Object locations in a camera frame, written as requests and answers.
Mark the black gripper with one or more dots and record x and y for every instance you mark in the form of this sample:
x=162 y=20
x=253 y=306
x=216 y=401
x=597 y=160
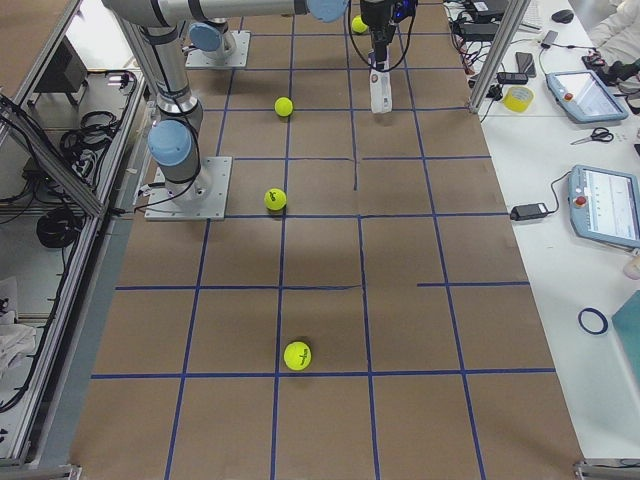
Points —
x=376 y=15

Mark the clear tennis ball can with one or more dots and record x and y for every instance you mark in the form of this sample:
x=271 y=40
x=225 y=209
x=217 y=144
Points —
x=380 y=92

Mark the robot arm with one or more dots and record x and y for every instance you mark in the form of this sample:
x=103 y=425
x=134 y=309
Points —
x=173 y=142
x=403 y=10

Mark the outer tennis ball with logo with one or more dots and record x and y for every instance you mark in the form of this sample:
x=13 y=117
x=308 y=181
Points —
x=358 y=26

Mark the tennis ball near base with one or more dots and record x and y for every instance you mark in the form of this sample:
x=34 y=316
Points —
x=297 y=356
x=283 y=107

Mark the middle tennis ball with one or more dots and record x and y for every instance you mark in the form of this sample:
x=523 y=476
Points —
x=275 y=199

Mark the black smartphone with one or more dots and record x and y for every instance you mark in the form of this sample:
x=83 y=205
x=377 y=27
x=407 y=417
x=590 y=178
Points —
x=525 y=64

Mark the yellow tape roll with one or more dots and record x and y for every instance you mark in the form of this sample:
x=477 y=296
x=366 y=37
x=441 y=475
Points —
x=518 y=99

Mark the black computer mouse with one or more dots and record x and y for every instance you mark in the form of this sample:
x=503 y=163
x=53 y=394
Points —
x=564 y=16

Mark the far teach pendant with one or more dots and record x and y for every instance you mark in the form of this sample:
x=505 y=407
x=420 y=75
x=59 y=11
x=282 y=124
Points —
x=584 y=97

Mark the teach pendant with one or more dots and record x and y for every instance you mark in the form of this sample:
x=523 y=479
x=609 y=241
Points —
x=604 y=206
x=584 y=97

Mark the black power adapter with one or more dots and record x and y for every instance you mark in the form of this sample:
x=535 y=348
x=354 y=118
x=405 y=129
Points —
x=526 y=212

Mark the scissors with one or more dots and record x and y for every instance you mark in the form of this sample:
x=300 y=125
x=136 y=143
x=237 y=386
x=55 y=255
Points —
x=598 y=134

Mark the near teach pendant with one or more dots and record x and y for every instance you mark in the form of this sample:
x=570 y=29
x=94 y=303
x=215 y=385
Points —
x=604 y=206

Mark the teal box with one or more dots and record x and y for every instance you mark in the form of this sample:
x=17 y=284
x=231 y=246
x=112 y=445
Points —
x=626 y=322

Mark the aluminium frame post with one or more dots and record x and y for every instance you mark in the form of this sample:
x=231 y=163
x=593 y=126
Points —
x=507 y=29

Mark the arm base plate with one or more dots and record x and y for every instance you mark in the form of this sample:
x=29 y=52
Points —
x=218 y=51
x=205 y=199

